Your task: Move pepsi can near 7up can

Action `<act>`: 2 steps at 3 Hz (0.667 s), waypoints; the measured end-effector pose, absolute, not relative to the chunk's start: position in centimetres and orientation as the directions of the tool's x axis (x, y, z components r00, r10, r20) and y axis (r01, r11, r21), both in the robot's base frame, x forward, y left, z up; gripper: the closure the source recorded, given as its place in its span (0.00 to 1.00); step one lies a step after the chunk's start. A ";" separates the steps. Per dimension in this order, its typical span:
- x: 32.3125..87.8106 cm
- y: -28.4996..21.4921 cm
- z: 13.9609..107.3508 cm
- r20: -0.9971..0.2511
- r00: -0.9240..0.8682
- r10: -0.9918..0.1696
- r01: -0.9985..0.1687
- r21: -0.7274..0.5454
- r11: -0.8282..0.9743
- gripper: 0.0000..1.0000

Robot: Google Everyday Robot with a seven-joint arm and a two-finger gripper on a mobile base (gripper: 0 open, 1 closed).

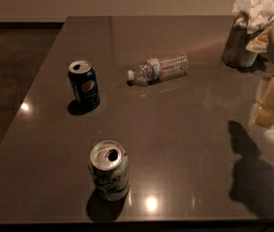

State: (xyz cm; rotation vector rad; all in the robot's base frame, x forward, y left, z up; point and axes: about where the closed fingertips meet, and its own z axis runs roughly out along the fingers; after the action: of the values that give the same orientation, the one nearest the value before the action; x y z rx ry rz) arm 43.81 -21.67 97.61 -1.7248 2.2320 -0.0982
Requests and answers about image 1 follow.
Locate blue pepsi can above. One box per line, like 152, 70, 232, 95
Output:
68, 60, 100, 110

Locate silver green 7up can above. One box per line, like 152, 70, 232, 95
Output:
89, 140, 129, 201

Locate metal napkin holder cup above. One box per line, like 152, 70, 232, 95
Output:
222, 24, 258, 69

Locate white crumpled napkins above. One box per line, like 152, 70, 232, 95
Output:
232, 0, 274, 34

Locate clear plastic water bottle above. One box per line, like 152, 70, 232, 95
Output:
127, 52, 189, 86

